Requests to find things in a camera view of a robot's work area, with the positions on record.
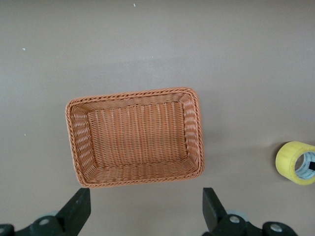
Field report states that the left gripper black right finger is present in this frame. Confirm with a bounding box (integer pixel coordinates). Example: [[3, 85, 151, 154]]
[[202, 187, 305, 236]]

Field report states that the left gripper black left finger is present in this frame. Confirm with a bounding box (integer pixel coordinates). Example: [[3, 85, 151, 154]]
[[0, 188, 92, 236]]

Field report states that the clear yellowish tape roll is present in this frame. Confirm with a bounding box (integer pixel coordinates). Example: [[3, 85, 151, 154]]
[[275, 141, 315, 186]]

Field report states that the brown wicker basket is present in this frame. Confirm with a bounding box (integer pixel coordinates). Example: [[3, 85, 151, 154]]
[[65, 86, 204, 189]]

